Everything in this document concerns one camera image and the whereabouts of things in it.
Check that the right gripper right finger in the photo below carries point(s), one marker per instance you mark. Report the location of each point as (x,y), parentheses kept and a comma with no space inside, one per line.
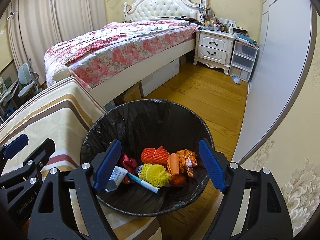
(267,216)

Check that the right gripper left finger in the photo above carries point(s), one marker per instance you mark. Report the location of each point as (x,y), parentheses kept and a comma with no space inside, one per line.
(52,216)

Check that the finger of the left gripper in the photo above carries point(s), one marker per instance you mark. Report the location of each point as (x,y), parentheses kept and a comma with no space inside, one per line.
(33,164)
(8,151)

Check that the orange red plastic bag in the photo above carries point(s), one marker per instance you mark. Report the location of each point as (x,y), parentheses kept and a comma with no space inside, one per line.
(178,180)

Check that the orange foil snack wrapper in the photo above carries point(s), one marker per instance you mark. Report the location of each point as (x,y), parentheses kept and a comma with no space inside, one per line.
(187,161)

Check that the teal white marker pen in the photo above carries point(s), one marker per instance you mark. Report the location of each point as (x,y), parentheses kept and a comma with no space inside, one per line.
(143,183)

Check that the yellow foam fruit net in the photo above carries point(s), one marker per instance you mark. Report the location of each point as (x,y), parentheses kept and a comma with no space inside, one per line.
(155,174)

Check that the orange foam fruit net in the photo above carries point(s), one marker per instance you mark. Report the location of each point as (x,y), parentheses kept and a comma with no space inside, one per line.
(155,156)

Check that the white squeeze tube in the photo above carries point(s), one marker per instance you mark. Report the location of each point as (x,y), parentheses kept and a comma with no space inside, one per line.
(115,179)

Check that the orange paper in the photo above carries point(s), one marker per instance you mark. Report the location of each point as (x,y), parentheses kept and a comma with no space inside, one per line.
(173,164)

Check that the black lined trash bin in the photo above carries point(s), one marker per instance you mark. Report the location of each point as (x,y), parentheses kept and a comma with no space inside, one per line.
(149,123)

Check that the study desk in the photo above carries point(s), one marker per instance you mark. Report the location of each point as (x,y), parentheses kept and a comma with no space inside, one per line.
(7,96)

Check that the striped bed sheet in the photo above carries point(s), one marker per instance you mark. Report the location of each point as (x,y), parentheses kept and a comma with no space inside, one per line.
(65,112)

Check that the grey blue desk chair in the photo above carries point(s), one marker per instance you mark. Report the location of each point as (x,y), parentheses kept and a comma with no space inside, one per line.
(29,80)

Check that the white round bedpost knob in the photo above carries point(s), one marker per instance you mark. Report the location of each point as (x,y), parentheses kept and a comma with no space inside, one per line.
(61,73)

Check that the floral pink bed quilt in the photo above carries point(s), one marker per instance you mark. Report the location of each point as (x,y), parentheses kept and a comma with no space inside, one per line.
(97,56)

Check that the beige curtains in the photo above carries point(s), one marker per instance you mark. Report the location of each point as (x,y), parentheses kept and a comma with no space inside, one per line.
(36,25)

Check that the white storage box under bed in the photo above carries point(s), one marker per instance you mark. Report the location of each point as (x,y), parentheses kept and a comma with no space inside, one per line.
(159,77)

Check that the clear plastic drawer unit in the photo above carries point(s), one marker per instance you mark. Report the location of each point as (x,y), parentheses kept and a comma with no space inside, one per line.
(243,59)

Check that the white nightstand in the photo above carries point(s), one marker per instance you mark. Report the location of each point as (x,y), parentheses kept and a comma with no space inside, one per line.
(214,49)

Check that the white tufted headboard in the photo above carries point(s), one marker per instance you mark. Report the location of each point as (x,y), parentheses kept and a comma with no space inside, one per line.
(141,10)

